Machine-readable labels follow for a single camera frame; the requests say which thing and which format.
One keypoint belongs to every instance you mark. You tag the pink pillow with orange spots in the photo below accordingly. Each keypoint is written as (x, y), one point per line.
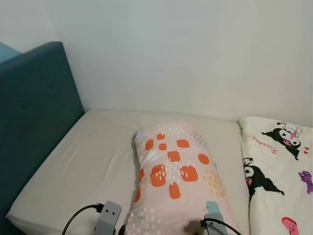
(181, 176)

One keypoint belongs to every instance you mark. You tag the mattress with beige sheet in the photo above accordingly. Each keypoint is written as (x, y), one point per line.
(93, 161)

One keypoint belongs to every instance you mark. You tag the teal upholstered headboard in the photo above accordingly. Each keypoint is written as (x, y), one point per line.
(34, 112)

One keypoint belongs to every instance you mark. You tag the cream cartoon print quilt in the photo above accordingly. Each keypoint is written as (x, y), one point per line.
(279, 161)

